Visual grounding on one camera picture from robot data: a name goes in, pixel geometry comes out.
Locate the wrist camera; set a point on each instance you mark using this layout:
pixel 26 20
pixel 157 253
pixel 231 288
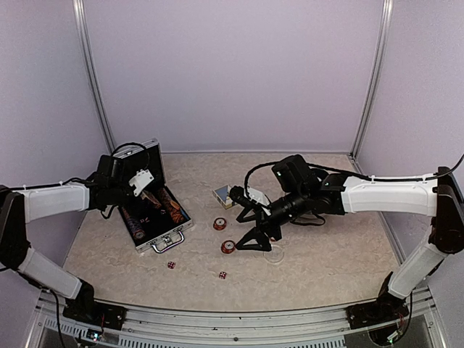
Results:
pixel 140 181
pixel 250 198

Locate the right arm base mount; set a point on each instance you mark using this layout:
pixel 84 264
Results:
pixel 375 312

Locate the blue playing card deck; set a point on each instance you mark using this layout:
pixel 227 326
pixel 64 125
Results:
pixel 221 195

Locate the chip row in case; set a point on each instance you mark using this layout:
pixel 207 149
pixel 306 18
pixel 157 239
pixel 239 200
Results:
pixel 133 225
pixel 170 205

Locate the chip row right in case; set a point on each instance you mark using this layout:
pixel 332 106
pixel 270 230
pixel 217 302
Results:
pixel 170 205

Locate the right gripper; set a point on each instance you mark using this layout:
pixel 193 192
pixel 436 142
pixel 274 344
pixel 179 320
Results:
pixel 266 223

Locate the chip row left in case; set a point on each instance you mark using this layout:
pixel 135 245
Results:
pixel 133 225

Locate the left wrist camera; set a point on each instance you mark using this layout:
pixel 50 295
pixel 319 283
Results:
pixel 140 181

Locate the aluminium corner post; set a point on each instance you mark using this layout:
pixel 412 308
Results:
pixel 375 76
pixel 85 44

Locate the aluminium poker case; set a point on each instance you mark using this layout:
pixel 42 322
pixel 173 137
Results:
pixel 161 233

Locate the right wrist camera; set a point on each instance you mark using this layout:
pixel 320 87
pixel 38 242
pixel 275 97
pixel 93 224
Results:
pixel 250 198

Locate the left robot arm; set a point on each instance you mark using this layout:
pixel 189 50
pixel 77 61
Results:
pixel 37 220

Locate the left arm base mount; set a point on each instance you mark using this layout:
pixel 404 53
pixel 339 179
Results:
pixel 101 314

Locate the right aluminium corner post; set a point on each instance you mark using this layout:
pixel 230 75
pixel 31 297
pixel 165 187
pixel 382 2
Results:
pixel 375 76

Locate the left aluminium corner post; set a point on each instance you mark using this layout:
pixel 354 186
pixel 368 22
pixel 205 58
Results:
pixel 85 44

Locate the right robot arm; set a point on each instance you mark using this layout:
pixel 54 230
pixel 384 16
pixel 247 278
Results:
pixel 318 190

